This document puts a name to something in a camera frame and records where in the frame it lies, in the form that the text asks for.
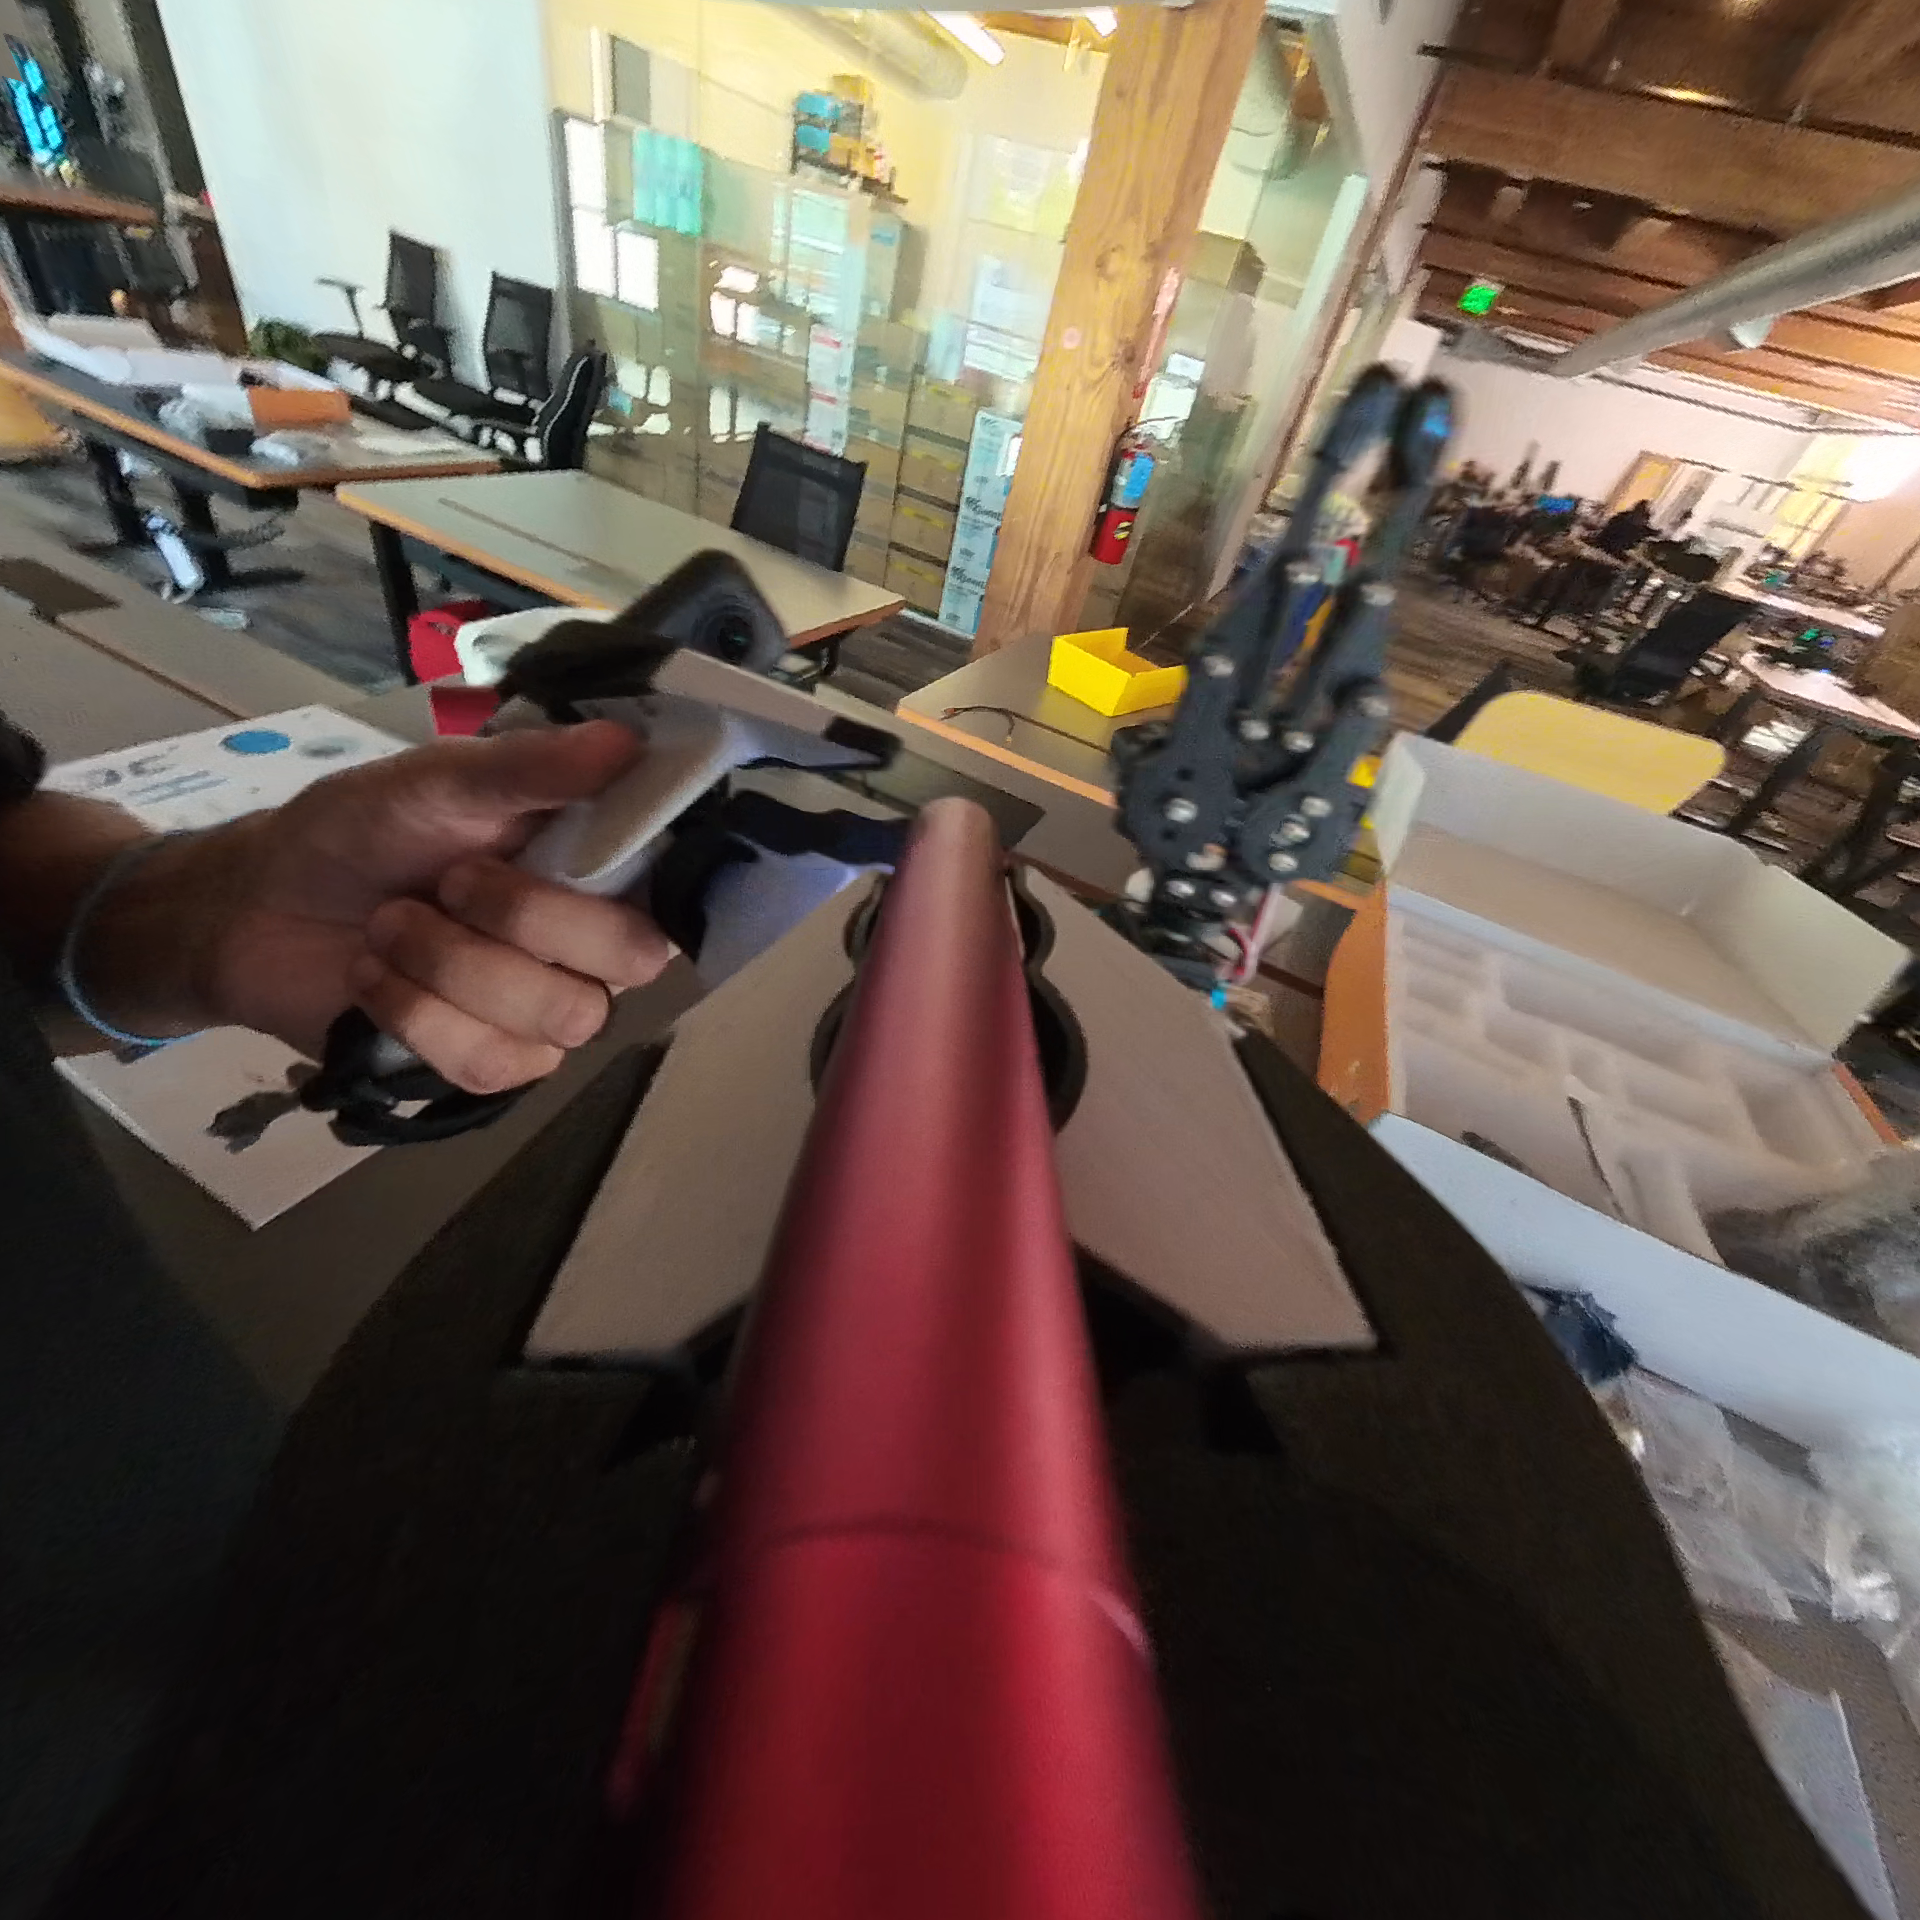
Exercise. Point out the silver ceiling duct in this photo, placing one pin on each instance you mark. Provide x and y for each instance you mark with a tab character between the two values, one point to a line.
1724	292

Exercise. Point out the person's left hand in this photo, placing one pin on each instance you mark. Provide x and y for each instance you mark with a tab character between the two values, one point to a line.
376	915

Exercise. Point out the black office chair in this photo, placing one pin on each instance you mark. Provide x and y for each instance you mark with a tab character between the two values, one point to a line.
399	299
797	493
510	345
570	405

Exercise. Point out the red fire extinguisher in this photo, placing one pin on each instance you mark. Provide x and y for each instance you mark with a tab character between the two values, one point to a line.
1124	504

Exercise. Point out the green exit sign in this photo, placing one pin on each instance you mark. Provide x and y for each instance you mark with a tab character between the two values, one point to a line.
1477	297

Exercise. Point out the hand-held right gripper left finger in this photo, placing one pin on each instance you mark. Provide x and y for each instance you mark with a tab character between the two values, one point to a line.
676	1201

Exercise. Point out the blue wristband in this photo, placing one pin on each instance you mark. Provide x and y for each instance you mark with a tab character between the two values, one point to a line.
106	960

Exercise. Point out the wooden pillar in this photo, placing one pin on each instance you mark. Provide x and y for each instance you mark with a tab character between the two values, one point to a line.
1109	299

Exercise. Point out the red electric screwdriver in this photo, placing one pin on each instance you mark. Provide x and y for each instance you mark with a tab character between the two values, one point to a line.
914	1349

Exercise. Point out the light wooden table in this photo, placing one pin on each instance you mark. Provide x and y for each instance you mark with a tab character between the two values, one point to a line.
600	540

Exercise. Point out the wood edged grey table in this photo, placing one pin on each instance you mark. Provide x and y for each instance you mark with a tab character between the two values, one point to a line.
960	682

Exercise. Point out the yellow chair white legs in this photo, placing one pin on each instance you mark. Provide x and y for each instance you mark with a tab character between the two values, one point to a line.
1589	749

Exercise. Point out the white instruction booklet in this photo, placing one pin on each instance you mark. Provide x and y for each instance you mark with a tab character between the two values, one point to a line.
182	780

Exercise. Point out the yellow plastic bin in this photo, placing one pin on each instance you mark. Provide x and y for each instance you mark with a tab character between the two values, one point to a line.
1109	667

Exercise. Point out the cluttered wooden table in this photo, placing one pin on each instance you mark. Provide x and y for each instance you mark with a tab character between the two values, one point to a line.
225	435

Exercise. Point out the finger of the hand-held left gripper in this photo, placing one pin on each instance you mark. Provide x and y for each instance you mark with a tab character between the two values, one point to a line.
780	714
840	818

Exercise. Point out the person's dark clothing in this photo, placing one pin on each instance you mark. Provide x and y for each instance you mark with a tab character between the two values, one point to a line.
90	1500

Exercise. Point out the orange white cardboard box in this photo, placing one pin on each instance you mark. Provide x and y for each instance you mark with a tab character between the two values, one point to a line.
1575	974

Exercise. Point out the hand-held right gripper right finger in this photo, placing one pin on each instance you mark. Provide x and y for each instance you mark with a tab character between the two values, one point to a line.
1201	1201

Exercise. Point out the blue toy robot arm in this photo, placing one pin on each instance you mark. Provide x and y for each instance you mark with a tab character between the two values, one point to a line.
1277	749

